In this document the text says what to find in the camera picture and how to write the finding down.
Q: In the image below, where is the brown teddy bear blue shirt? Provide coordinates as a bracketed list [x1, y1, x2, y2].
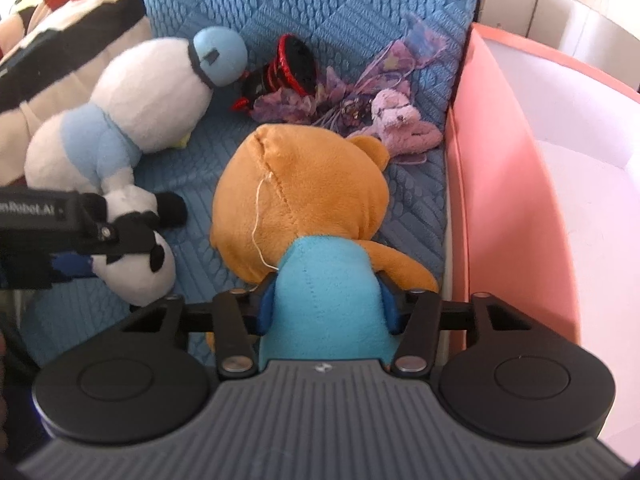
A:
[209, 124, 439, 365]

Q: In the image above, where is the small panda plush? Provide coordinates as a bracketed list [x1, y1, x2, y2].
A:
[82, 185, 188, 307]

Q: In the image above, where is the white plush blue cap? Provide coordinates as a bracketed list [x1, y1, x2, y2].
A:
[24, 26, 248, 194]

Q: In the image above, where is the purple floral ribbon scarf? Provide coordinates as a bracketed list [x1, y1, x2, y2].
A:
[248, 14, 447, 136]

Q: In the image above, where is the pink storage box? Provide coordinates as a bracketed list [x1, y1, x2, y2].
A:
[444, 24, 639, 462]

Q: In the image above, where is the small purple plush bunny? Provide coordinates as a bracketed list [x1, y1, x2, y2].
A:
[349, 89, 444, 165]

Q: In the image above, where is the striped beige black blanket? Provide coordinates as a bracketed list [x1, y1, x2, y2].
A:
[1, 0, 151, 185]

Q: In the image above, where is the blue textured cushion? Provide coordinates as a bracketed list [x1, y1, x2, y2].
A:
[20, 0, 476, 366]

